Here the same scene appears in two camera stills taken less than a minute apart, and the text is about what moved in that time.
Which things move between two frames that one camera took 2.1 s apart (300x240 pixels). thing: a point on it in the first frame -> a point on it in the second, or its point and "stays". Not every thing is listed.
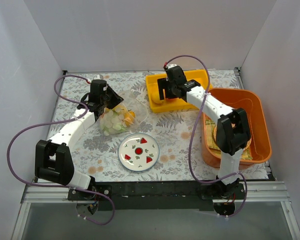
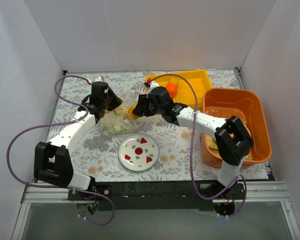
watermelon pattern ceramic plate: (138, 152) stays
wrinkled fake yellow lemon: (128, 118) -> (130, 111)
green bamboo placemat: (213, 146) stays
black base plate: (161, 195) stays
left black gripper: (112, 99) stays
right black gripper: (162, 88) -> (142, 107)
